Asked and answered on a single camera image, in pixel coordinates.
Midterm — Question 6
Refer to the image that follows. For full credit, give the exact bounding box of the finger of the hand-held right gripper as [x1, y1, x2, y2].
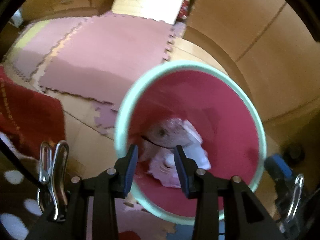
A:
[264, 154, 293, 188]

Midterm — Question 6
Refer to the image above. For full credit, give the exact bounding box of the pink foam floor mat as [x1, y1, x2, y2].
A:
[116, 200, 175, 240]
[5, 15, 187, 98]

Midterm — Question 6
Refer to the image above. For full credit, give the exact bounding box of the black cable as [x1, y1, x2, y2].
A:
[0, 137, 48, 200]

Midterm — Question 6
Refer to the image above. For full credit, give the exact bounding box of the metal spring clip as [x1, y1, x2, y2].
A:
[37, 140, 70, 222]
[285, 174, 305, 227]

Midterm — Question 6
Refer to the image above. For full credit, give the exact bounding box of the purple foam mat piece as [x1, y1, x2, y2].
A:
[91, 100, 120, 138]

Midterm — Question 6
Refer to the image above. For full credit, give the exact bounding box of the yellow foam floor mat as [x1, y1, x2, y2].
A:
[12, 20, 50, 53]

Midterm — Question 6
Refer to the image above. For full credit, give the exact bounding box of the red fabric item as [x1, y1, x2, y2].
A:
[117, 231, 143, 240]

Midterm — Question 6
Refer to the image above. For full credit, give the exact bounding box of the brown polka dot cloth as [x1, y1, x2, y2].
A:
[0, 155, 50, 240]

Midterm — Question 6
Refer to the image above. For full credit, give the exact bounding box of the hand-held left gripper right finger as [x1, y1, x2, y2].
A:
[174, 145, 285, 240]

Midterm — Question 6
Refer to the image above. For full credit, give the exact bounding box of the red cloth with gold print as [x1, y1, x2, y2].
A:
[0, 65, 67, 153]

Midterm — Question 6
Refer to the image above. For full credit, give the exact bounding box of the white tissue with red edge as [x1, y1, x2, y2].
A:
[184, 120, 212, 170]

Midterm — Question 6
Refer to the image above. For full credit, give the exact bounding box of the red bin with mint rim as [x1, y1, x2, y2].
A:
[114, 60, 266, 225]

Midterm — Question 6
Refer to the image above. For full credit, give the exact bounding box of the black hair tie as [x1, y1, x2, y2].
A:
[140, 135, 175, 152]

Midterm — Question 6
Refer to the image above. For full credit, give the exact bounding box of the pink plastic wipes packet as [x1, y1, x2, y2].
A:
[142, 117, 200, 188]

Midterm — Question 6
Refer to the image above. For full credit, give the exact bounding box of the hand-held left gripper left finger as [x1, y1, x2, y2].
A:
[25, 144, 139, 240]

